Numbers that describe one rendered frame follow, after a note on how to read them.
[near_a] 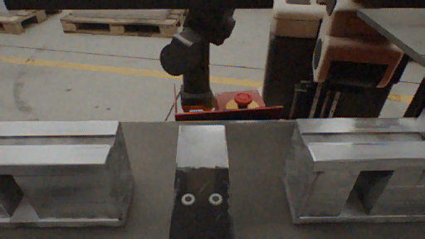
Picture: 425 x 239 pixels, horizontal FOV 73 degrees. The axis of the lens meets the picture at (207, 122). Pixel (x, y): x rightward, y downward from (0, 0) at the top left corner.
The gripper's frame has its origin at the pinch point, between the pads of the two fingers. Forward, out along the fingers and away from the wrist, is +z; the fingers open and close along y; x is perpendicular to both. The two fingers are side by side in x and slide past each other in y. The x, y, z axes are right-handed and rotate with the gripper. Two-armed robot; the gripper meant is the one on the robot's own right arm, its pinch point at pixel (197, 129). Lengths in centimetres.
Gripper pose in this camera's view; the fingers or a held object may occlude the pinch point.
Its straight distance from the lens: 65.0
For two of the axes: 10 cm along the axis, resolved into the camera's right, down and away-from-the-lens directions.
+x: 9.9, -0.4, 1.0
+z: 0.0, 9.2, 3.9
